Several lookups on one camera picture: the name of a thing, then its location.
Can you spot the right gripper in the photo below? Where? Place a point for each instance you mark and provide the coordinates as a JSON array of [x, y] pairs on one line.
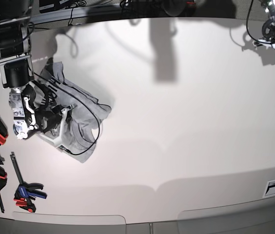
[[55, 124]]

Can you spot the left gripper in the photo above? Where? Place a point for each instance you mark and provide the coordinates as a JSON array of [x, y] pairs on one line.
[[274, 45]]

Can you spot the grey T-shirt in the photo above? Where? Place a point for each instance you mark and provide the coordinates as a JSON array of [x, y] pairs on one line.
[[84, 126]]

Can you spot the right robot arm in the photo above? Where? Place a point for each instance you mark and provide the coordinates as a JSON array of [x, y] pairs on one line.
[[36, 102]]

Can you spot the blue bar clamp on table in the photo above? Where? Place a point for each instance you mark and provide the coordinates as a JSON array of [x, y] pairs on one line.
[[26, 193]]

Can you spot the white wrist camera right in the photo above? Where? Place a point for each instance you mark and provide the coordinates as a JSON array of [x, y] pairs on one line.
[[63, 149]]

